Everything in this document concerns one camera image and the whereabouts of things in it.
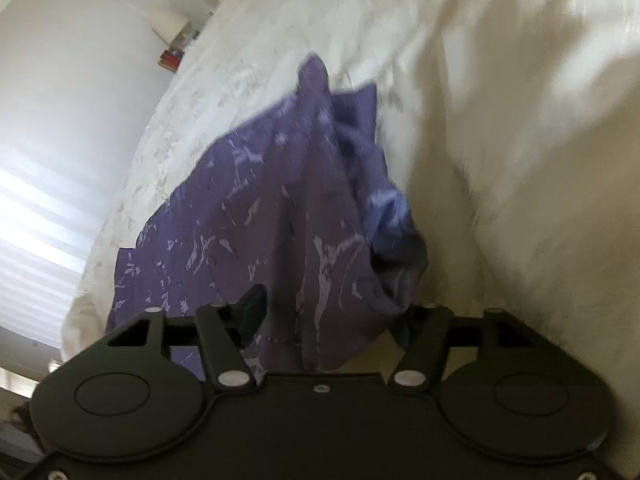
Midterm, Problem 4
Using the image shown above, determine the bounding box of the white bed cover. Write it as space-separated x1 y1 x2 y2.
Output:
60 0 640 377

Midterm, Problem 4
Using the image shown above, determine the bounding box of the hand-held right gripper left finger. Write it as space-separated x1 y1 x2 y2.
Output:
106 284 268 390

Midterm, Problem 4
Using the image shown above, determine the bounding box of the white curtain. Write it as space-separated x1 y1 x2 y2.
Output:
0 0 221 356

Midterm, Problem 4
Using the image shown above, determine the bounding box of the purple patterned dress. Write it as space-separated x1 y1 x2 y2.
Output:
106 52 430 382

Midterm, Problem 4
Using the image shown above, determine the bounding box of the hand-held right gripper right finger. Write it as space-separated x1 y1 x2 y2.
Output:
389 303 542 390

